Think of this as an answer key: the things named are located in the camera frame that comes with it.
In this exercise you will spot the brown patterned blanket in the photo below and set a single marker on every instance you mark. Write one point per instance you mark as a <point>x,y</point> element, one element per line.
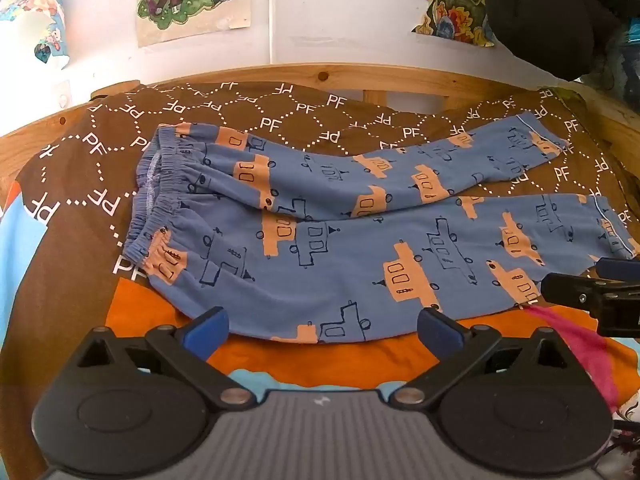
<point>300,105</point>

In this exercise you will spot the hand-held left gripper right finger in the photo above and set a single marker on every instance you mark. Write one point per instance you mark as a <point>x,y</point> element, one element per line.
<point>437,330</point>

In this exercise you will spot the colourful landscape wall poster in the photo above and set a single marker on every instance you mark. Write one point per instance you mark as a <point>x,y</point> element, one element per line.
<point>450,5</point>

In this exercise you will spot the cartoon figure wall poster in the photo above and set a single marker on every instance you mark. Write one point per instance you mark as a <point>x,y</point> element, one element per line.
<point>192,0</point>

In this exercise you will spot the white wall socket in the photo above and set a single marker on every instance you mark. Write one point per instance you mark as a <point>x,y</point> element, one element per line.
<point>65,94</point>

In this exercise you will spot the blue printed pants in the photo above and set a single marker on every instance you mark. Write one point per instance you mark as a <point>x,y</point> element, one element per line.
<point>350,270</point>

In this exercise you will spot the white wall pipe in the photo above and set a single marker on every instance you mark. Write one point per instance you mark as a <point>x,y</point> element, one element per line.
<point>272,15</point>

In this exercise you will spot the wooden bed frame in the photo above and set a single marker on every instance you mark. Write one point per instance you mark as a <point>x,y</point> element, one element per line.
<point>400,77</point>

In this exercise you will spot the curled cartoon wall poster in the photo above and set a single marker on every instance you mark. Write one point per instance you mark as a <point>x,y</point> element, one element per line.
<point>35,10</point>

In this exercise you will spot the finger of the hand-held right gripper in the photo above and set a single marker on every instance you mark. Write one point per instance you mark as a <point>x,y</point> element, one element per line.
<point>610,305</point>
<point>620,270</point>

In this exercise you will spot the colourful printed blanket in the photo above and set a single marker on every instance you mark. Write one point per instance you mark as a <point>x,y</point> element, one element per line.
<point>150,305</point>

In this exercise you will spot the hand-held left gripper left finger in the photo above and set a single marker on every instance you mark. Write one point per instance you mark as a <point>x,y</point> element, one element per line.
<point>207,330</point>

